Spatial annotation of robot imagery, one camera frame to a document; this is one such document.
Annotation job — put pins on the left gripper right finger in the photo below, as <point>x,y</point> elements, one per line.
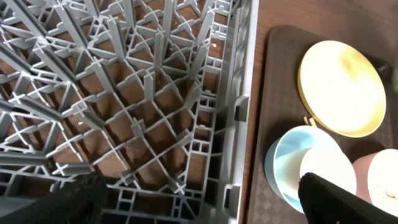
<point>326,203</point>

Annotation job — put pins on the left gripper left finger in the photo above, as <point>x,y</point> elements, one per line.
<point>80,201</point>

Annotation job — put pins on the white cup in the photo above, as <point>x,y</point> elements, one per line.
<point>335,168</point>

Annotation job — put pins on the pink bowl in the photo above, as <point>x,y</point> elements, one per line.
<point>376,176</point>

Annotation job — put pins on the light blue bowl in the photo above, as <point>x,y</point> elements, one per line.
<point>291,147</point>

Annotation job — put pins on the right wooden chopstick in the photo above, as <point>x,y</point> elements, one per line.
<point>312,122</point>

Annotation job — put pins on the wooden chopstick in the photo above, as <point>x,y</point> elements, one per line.
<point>305,119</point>
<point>312,122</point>

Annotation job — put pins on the left wooden chopstick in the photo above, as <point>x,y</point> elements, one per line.
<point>305,119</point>

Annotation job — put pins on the yellow plate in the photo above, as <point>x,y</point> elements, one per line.
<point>341,89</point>

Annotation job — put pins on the grey dish rack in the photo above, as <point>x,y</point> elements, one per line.
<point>154,95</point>

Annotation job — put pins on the dark brown serving tray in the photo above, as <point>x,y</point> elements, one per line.
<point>282,110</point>

